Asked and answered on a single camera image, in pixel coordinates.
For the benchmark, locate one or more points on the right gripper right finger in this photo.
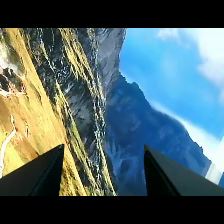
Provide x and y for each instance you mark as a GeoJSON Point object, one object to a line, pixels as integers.
{"type": "Point", "coordinates": [173, 180]}

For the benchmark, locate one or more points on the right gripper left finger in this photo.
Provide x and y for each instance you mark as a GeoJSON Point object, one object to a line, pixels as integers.
{"type": "Point", "coordinates": [40, 178]}

